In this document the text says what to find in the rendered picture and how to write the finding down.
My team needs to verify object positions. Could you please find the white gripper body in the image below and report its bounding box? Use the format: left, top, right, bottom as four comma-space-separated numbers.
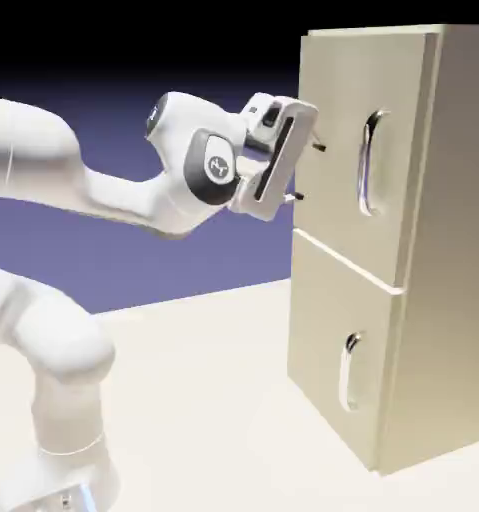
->
228, 96, 319, 222

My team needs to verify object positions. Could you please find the beige cabinet door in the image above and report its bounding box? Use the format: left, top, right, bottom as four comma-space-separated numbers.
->
292, 31, 440, 291
285, 229, 404, 473

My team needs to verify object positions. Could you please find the beige cabinet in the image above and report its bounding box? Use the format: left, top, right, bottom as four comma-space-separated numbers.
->
285, 23, 479, 477

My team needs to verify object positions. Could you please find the curved silver handle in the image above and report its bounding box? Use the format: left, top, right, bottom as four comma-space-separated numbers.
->
337, 330, 364, 413
356, 108, 389, 218

